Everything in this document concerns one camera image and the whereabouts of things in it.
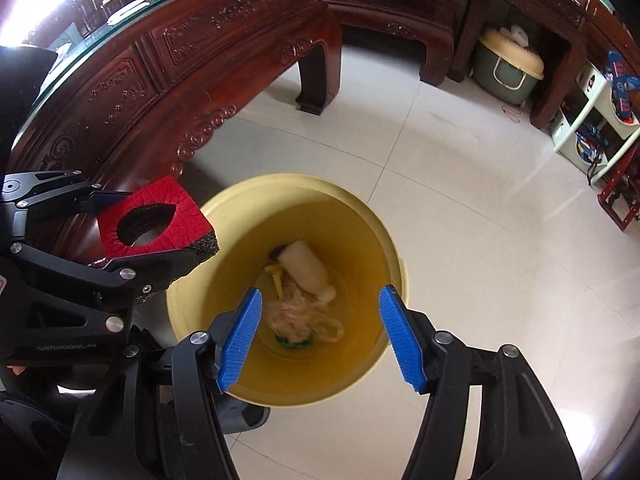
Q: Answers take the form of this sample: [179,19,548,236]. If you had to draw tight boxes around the dark wooden side table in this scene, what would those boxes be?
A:
[447,0,616,133]

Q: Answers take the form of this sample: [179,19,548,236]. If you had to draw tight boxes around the red black foam insert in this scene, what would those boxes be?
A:
[96,176,221,271]

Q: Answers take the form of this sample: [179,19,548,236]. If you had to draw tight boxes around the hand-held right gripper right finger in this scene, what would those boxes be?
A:
[378,284,583,480]

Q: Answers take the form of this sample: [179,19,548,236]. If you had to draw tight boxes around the red wooden stool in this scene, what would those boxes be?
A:
[597,140,640,233]

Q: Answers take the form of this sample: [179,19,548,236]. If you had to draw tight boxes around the white plastic bottle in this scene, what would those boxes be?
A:
[277,240,337,303]

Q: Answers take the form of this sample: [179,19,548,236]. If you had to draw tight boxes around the gold snack wrapper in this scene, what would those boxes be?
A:
[265,262,296,301]

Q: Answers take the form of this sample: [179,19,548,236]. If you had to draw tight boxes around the green cream lidded bin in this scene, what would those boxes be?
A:
[472,25,545,106]

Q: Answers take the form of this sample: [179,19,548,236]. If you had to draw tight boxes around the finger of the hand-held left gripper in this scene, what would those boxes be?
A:
[10,241,202,335]
[0,170,136,242]

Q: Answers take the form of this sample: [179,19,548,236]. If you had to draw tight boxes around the carved wooden coffee table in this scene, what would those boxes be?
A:
[7,0,343,266]

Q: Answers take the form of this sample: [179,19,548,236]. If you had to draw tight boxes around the grey slipper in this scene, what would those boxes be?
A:
[220,395,271,433]

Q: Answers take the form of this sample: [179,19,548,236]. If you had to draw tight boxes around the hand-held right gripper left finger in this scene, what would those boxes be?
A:
[56,287,264,480]

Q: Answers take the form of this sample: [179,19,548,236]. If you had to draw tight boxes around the yellow trash bin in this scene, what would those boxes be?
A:
[166,173,404,408]

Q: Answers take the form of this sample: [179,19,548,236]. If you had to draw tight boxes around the carved dark wooden sofa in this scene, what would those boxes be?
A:
[320,0,468,86]

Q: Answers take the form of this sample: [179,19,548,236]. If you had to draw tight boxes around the white shelf unit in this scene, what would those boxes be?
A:
[549,52,640,183]

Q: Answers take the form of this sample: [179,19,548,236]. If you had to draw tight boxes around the green wrapper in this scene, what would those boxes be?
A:
[274,332,316,348]

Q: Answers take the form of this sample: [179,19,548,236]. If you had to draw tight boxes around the clear plastic bag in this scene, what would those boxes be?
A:
[262,287,347,346]

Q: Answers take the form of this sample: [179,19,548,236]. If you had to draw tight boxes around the blue toy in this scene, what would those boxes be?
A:
[602,50,640,126]

